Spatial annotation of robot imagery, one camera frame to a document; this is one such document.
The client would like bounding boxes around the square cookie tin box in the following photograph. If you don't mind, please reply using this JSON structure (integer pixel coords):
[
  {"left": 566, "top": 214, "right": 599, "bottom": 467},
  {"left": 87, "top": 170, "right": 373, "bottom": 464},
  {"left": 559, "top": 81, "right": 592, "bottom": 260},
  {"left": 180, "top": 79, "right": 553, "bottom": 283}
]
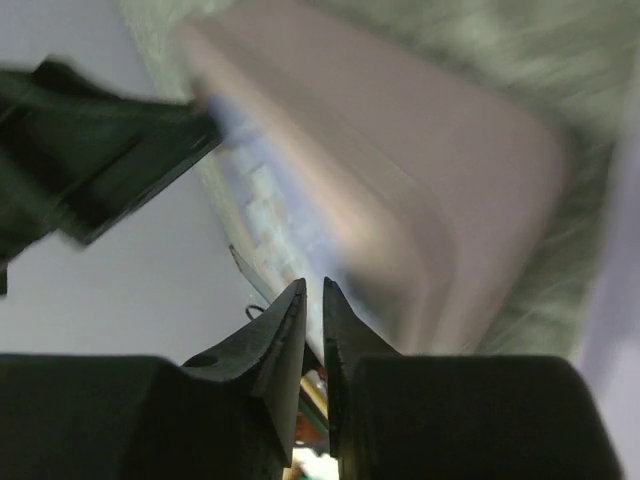
[{"left": 295, "top": 344, "right": 330, "bottom": 454}]

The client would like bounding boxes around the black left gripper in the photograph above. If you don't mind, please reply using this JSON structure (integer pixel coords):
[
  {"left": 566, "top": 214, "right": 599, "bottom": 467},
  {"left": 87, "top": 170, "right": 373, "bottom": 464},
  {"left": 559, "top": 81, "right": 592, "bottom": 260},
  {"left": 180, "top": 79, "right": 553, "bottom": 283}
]
[{"left": 1, "top": 59, "right": 222, "bottom": 268}]

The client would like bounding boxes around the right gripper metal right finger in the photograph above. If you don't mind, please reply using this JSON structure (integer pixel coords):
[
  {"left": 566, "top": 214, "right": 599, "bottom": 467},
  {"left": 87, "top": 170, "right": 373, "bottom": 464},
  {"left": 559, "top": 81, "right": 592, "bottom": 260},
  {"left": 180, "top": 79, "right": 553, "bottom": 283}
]
[{"left": 323, "top": 277, "right": 399, "bottom": 479}]

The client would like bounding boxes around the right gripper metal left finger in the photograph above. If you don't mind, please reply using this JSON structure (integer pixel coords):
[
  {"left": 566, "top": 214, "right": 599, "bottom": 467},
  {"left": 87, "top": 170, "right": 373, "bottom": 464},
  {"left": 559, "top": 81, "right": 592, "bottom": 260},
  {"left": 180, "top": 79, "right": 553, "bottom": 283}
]
[{"left": 182, "top": 279, "right": 307, "bottom": 470}]

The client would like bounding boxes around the silver tin lid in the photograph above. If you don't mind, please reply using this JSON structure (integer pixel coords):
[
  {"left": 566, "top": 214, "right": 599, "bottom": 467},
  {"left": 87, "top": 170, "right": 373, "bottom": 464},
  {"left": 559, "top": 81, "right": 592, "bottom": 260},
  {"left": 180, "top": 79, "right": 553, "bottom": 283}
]
[{"left": 174, "top": 1, "right": 570, "bottom": 354}]

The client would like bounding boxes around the lavender plastic tray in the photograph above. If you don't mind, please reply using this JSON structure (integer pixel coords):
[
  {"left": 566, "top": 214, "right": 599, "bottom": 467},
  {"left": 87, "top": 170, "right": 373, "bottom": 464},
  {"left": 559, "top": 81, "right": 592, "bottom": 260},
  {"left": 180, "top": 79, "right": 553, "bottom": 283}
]
[{"left": 579, "top": 142, "right": 639, "bottom": 388}]

